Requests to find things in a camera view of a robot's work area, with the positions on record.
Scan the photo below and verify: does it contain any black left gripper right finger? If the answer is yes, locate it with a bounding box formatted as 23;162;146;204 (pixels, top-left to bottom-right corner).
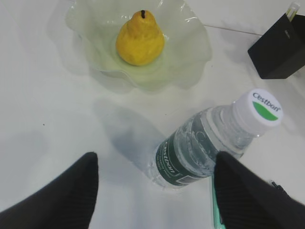
214;152;305;229

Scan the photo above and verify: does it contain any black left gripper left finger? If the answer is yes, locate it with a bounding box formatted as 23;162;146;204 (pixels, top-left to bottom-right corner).
0;152;99;229

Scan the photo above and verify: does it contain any teal utility knife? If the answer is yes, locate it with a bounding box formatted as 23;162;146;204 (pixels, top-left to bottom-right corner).
212;176;226;229

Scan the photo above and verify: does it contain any clear water bottle green label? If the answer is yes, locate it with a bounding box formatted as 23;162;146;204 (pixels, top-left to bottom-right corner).
149;88;284;188

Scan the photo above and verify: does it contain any yellow pear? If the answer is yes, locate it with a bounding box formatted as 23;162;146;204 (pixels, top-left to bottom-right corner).
115;10;165;66

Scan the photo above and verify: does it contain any black square pen holder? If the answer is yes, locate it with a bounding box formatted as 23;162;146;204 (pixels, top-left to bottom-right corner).
248;14;305;79

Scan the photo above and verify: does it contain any green wavy glass plate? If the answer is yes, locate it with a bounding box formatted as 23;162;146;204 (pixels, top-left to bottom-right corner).
65;0;212;91

